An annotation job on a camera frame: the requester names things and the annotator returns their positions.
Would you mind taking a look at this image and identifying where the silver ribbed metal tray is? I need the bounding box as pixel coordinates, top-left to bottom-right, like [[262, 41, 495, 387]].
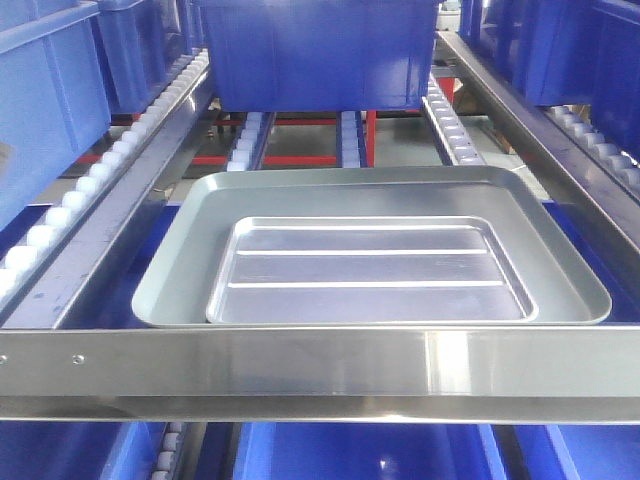
[[206, 215, 539, 326]]

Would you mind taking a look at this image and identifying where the large grey plastic tray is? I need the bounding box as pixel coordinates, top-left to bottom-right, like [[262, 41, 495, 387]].
[[132, 166, 612, 328]]

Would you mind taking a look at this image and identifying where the shelf roller track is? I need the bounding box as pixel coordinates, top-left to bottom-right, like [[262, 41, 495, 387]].
[[547, 106, 639, 197], [1, 49, 209, 304]]

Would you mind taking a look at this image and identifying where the lower shelf blue bin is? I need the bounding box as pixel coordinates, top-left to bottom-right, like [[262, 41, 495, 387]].
[[1, 421, 639, 479]]

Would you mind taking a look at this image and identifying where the left centre roller track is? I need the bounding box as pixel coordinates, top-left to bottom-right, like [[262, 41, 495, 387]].
[[224, 112, 276, 171]]

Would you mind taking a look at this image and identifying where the red floor frame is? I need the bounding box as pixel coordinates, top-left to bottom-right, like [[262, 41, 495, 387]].
[[110, 79, 466, 168]]

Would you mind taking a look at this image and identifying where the shelf divider rail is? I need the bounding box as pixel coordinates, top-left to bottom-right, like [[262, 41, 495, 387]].
[[438, 31, 639, 242], [1, 67, 213, 329]]

